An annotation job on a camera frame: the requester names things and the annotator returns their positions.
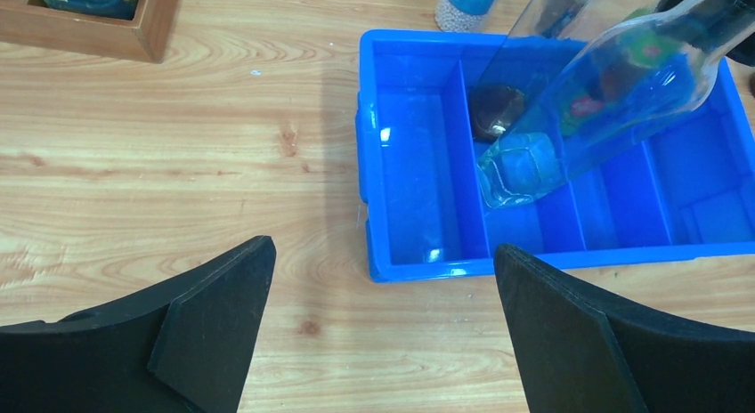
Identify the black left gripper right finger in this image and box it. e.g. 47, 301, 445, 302
494, 244, 754, 412

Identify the blue plastic divided bin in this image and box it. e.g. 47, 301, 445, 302
355, 29, 754, 282

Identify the wooden compartment tray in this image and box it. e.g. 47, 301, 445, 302
1, 0, 181, 63

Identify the white bead jar blue label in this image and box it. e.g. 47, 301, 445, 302
434, 0, 497, 33

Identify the clear glass oil bottle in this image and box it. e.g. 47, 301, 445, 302
476, 0, 754, 208

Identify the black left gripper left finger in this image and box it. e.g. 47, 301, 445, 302
1, 236, 276, 412

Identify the glass bottle with brown sauce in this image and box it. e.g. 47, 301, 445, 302
467, 0, 666, 142

